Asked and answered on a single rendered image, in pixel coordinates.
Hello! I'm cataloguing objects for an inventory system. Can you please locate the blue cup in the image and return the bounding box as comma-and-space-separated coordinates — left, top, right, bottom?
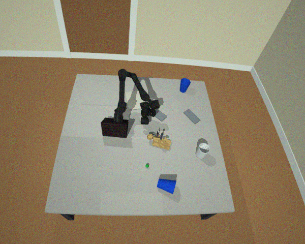
157, 178, 176, 194
180, 78, 191, 93

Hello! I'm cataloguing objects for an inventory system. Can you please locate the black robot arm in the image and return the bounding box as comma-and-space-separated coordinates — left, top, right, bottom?
114, 69, 160, 123

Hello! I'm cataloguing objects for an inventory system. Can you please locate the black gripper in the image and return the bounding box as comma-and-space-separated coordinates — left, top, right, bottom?
141, 110, 149, 125

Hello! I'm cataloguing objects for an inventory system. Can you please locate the white cup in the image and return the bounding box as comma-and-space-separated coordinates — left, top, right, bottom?
196, 143, 210, 159

